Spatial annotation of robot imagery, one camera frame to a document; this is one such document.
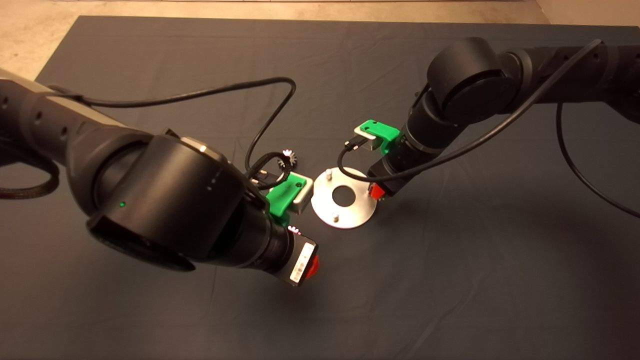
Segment black braided cable sleeve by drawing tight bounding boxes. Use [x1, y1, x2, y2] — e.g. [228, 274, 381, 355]
[0, 150, 61, 201]

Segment black camera cable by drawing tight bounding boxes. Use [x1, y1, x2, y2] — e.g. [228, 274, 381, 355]
[337, 39, 640, 218]
[47, 76, 297, 192]

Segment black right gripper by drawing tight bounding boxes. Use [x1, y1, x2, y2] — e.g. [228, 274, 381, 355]
[367, 155, 407, 201]

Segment green left camera mount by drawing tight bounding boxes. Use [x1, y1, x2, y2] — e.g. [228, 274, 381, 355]
[266, 176, 307, 228]

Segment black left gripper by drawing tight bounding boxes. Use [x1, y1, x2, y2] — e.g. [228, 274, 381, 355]
[272, 231, 321, 288]

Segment black left camera cable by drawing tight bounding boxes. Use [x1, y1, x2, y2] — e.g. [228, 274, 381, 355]
[47, 76, 297, 192]

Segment silver left camera box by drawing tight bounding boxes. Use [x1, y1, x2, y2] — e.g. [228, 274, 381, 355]
[291, 171, 314, 216]

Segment round metal carrier plate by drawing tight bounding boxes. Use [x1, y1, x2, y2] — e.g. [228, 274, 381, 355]
[310, 167, 379, 230]

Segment black right camera cable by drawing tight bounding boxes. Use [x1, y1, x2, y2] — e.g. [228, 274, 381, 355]
[337, 39, 640, 218]

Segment silver camera box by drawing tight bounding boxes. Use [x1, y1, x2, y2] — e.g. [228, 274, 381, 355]
[354, 125, 381, 151]
[291, 171, 314, 216]

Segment dark grey table cloth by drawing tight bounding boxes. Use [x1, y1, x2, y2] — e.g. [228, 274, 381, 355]
[0, 15, 640, 360]

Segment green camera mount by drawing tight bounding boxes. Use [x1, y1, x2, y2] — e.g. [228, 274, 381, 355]
[266, 176, 307, 228]
[361, 119, 401, 155]

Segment green right camera mount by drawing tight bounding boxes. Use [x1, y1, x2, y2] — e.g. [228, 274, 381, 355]
[361, 119, 401, 155]

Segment silver right camera box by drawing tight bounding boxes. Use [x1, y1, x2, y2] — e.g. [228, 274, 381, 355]
[354, 125, 381, 151]

